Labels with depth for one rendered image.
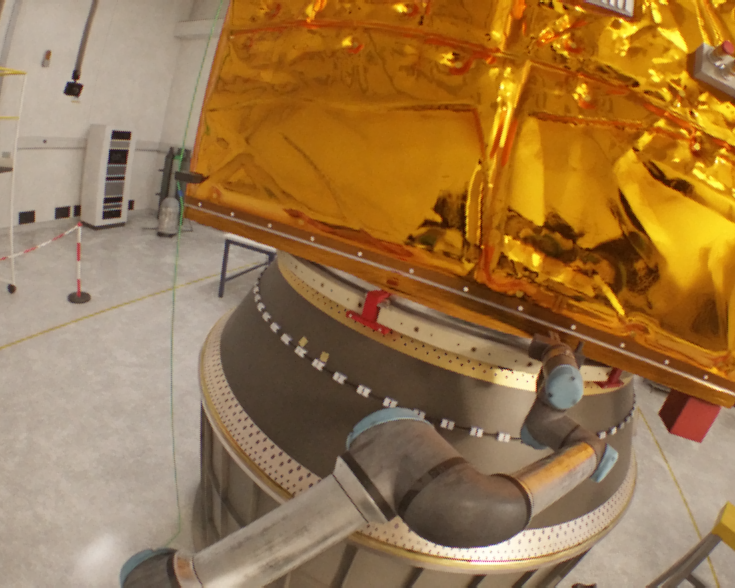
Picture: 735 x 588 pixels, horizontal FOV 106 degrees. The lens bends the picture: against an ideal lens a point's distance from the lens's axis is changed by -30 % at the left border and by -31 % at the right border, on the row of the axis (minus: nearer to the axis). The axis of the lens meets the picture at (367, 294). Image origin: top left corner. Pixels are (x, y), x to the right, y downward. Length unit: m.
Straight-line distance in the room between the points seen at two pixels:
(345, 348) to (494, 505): 0.74
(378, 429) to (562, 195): 0.71
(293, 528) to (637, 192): 0.98
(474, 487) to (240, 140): 1.11
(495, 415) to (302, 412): 0.54
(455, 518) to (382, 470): 0.11
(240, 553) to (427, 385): 0.69
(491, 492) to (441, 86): 0.89
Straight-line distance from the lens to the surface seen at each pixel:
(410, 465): 0.50
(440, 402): 1.06
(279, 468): 1.20
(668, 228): 1.07
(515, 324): 1.08
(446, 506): 0.48
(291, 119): 1.17
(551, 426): 0.83
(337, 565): 1.34
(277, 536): 0.53
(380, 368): 1.08
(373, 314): 1.03
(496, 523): 0.51
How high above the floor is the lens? 2.06
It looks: 18 degrees down
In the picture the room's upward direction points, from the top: 14 degrees clockwise
